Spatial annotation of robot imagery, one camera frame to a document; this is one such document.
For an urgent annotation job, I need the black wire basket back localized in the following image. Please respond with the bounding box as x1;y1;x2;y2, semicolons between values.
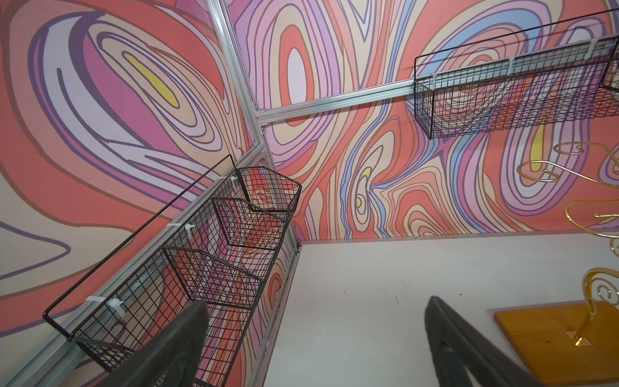
410;3;618;139

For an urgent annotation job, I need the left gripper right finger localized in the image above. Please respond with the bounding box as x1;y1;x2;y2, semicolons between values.
424;296;542;386

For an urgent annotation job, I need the wooden rack base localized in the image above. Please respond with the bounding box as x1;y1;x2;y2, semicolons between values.
494;302;618;386

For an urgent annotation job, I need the black wire basket left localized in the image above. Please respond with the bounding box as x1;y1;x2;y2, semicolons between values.
43;157;301;386

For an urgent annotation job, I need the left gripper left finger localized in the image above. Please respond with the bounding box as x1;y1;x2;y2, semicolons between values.
99;301;210;387

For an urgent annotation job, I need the black wire basket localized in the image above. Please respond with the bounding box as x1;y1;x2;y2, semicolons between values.
43;157;301;386
410;3;618;139

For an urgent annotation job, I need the gold wire glass rack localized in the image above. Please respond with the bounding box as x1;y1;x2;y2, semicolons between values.
517;141;618;348

